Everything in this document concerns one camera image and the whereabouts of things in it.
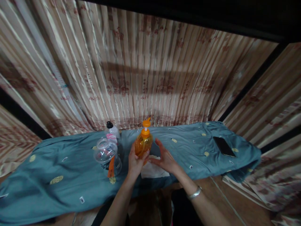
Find small bottle black cap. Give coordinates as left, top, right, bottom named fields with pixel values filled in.
left=105, top=121, right=121, bottom=144

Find orange pump soap bottle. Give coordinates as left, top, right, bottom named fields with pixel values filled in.
left=134, top=117, right=154, bottom=165

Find person's left hand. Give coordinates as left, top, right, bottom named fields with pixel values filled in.
left=128, top=143, right=151, bottom=179

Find person's legs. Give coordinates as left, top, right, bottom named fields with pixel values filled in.
left=92, top=187, right=203, bottom=226

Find striped beige curtain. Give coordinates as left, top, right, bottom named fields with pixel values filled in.
left=0, top=0, right=301, bottom=226

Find black smartphone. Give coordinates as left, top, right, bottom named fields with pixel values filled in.
left=213, top=136, right=236, bottom=158

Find white tissue paper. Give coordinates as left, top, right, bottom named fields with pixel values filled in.
left=140, top=154, right=170, bottom=179

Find person's right hand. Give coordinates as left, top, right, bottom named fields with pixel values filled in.
left=148, top=138, right=180, bottom=175

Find teal patterned cloth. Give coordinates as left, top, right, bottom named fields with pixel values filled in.
left=0, top=121, right=262, bottom=224

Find clear plastic bottle orange label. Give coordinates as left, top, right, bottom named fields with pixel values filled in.
left=93, top=137, right=123, bottom=178

